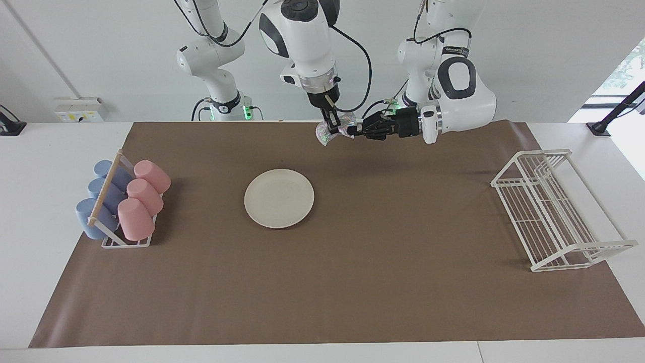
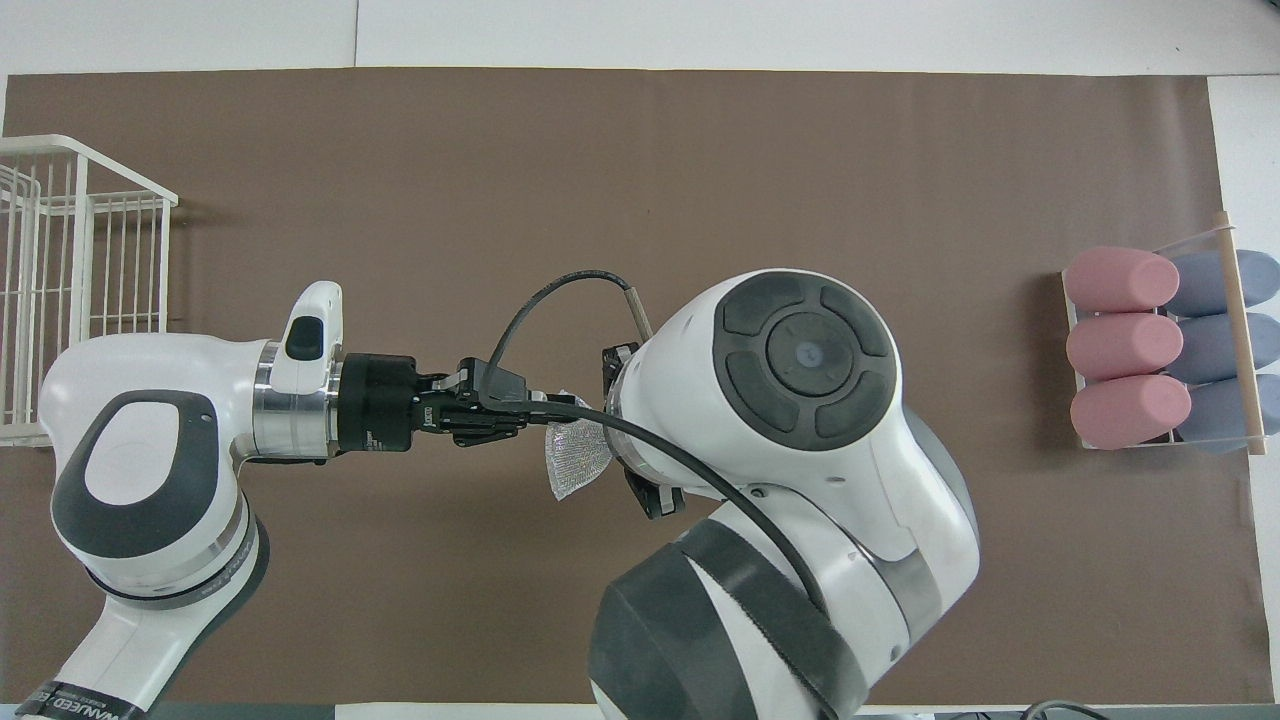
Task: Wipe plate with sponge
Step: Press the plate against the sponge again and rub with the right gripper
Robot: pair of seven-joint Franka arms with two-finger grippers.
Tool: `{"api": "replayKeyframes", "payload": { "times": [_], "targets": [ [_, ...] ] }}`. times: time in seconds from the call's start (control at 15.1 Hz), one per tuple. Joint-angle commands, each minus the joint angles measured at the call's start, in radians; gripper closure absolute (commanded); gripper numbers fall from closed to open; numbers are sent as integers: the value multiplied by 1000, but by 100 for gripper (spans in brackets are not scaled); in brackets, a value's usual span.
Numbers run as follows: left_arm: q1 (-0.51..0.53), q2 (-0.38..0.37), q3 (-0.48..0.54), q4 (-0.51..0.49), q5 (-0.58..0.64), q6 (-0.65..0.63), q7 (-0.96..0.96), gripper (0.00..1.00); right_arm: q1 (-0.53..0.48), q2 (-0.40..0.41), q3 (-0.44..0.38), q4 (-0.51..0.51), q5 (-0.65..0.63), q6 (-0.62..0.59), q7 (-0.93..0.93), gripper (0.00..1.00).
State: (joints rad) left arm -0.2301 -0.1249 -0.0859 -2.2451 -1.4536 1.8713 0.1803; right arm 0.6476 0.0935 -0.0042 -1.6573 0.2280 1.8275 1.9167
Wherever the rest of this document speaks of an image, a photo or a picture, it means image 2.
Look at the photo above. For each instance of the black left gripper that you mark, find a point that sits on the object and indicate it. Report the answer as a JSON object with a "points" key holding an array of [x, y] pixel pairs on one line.
{"points": [[375, 400]]}

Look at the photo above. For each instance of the cup rack with wooden bar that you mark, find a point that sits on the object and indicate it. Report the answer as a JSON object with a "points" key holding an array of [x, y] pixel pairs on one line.
{"points": [[1240, 340]]}

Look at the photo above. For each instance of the blue plastic cup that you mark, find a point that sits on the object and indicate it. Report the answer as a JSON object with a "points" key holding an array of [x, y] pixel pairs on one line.
{"points": [[1210, 348], [1205, 283], [1215, 415]]}

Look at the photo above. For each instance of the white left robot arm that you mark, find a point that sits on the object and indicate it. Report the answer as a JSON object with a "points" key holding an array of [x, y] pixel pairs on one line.
{"points": [[130, 400]]}

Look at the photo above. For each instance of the brown paper table mat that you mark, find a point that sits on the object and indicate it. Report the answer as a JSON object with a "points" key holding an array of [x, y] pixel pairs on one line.
{"points": [[400, 200]]}

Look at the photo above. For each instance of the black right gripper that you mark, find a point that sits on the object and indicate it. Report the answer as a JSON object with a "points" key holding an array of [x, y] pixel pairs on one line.
{"points": [[615, 365]]}

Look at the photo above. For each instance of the pink plastic cup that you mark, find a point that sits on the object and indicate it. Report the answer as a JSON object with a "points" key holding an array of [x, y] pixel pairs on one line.
{"points": [[1125, 412], [1115, 280], [1120, 347]]}

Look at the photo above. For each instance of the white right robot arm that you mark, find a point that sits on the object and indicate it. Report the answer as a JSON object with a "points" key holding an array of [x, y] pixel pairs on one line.
{"points": [[900, 520]]}

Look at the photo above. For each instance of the silver foil packet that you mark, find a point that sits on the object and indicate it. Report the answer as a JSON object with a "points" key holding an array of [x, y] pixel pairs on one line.
{"points": [[575, 460]]}

